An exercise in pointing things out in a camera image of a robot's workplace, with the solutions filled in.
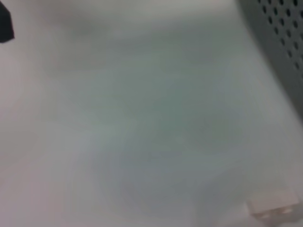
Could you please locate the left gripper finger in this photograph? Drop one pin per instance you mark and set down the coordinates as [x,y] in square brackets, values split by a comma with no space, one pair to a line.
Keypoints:
[5,26]

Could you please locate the grey-green perforated storage basket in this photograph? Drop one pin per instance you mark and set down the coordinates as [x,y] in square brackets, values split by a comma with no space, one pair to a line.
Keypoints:
[279,35]

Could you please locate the clear toy brick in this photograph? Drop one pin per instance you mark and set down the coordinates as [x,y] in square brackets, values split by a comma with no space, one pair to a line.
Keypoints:
[272,203]

